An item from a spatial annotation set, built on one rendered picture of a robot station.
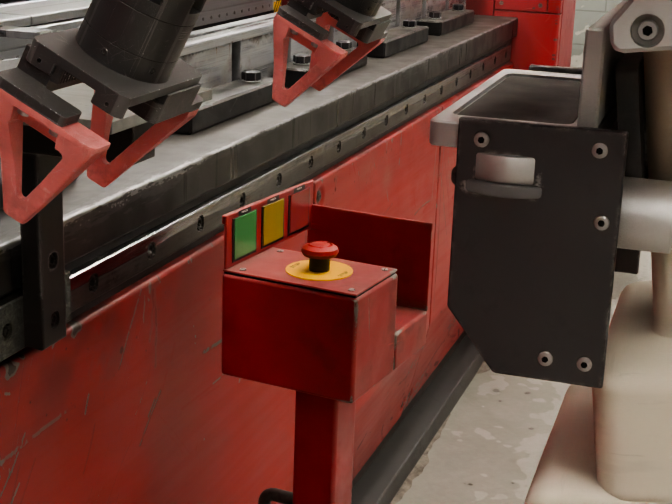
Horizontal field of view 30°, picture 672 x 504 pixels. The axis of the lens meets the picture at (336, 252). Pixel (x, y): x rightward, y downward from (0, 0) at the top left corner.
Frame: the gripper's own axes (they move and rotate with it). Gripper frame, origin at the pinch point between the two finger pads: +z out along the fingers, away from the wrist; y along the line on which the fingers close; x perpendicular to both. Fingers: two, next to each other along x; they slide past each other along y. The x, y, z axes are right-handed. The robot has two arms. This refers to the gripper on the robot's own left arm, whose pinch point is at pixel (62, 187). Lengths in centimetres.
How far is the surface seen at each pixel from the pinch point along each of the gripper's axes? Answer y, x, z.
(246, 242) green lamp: -56, 0, 22
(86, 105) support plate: -23.5, -10.2, 4.8
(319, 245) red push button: -56, 7, 18
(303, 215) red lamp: -69, 1, 21
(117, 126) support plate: -19.1, -5.5, 2.9
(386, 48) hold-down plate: -154, -15, 20
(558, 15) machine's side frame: -242, 1, 12
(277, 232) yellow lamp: -63, 1, 22
